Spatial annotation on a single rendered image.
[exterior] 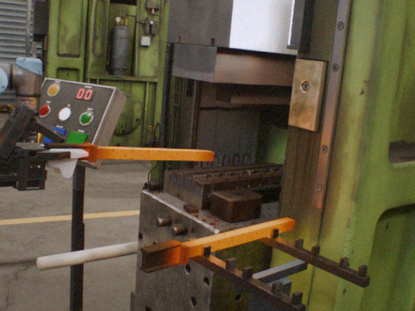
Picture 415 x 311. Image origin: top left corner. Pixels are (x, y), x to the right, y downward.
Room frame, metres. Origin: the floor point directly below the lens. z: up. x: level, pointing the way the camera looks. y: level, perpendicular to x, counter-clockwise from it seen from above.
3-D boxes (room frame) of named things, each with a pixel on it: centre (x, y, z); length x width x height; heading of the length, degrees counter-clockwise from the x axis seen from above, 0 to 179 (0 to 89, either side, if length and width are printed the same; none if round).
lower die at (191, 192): (1.57, -0.09, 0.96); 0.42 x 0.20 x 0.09; 129
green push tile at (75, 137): (1.67, 0.45, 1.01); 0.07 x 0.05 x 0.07; 64
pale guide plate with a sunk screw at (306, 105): (1.27, -0.23, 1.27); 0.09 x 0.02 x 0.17; 39
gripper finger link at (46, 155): (0.95, 0.31, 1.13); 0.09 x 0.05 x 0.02; 126
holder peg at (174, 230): (1.30, 0.06, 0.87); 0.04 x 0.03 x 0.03; 129
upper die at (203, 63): (1.57, -0.09, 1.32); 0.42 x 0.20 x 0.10; 129
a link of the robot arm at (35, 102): (1.45, 0.55, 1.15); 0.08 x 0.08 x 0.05
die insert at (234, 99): (1.58, -0.14, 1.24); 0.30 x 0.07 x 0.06; 129
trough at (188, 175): (1.55, -0.11, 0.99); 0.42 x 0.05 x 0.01; 129
